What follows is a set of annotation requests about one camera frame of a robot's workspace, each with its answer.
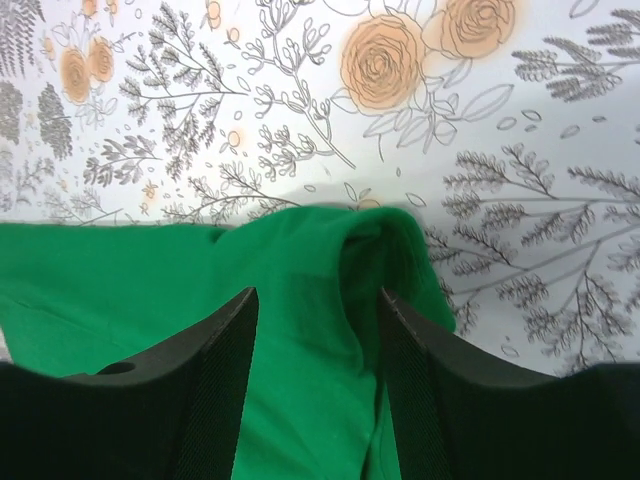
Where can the floral patterned table mat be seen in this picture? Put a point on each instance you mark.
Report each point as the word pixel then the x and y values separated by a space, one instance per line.
pixel 509 128

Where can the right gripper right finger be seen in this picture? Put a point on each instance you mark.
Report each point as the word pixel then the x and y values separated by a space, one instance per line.
pixel 459 412

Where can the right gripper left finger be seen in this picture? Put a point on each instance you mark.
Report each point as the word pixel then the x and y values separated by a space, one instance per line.
pixel 172 411

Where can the green t-shirt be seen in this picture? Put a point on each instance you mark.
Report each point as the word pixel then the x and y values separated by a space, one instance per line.
pixel 74 299

